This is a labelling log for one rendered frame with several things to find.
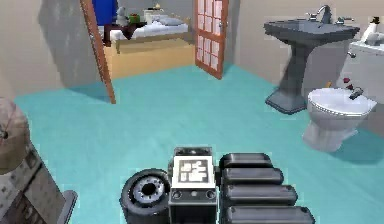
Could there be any grey pillow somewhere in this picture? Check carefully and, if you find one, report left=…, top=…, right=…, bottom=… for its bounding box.
left=159, top=17, right=185, bottom=27

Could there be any grey pedestal sink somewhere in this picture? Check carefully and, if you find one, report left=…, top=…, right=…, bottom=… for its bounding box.
left=263, top=19, right=361, bottom=116

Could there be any dark red table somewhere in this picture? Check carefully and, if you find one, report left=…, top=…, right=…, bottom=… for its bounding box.
left=103, top=21, right=148, bottom=47

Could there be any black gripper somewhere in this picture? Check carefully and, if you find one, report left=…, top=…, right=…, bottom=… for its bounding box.
left=119, top=168, right=173, bottom=224

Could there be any grey patterned bin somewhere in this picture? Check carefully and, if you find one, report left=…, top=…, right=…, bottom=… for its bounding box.
left=0, top=139, right=78, bottom=224

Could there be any white nightstand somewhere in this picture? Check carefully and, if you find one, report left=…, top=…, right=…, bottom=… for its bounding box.
left=143, top=8, right=165, bottom=25

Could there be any blue window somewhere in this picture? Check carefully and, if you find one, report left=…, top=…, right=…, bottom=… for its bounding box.
left=91, top=0, right=119, bottom=26

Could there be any white toilet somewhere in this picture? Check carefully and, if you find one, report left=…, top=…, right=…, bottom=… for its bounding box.
left=302, top=39, right=384, bottom=153

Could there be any grey sink faucet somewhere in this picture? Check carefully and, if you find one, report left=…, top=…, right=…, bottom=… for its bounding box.
left=306, top=4, right=355, bottom=26

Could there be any white soap bottle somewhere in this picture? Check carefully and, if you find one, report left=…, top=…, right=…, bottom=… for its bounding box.
left=361, top=16, right=383, bottom=44

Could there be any white bed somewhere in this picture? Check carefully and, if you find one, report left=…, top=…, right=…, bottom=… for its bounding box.
left=99, top=22, right=195, bottom=54

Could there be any grey teddy figure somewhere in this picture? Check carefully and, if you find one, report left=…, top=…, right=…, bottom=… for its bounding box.
left=115, top=6, right=130, bottom=27

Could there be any brown glass-paned room door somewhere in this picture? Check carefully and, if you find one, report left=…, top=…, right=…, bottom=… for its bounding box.
left=193, top=0, right=230, bottom=80

